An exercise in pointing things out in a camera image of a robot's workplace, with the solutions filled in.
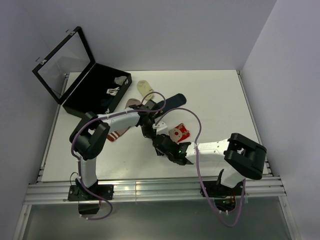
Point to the dark blue sock in box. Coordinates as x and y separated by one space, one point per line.
105 102

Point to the beige red reindeer sock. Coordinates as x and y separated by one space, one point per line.
179 133

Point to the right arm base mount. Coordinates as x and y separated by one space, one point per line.
221 199

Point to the aluminium front rail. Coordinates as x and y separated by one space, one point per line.
146 190

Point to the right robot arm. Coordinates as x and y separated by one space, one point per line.
245 158

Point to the white patterned sock in box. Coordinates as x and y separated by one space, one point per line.
113 91

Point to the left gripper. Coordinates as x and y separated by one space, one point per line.
148 134

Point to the black display box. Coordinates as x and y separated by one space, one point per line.
74 79

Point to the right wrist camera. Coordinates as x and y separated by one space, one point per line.
161 126

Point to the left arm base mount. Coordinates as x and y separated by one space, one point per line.
89 204

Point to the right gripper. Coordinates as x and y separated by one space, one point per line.
158 152

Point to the navy christmas sock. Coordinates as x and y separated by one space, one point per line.
172 102

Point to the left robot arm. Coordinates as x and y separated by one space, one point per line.
89 137

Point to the taupe sock red striped cuff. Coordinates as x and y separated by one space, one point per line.
118 133

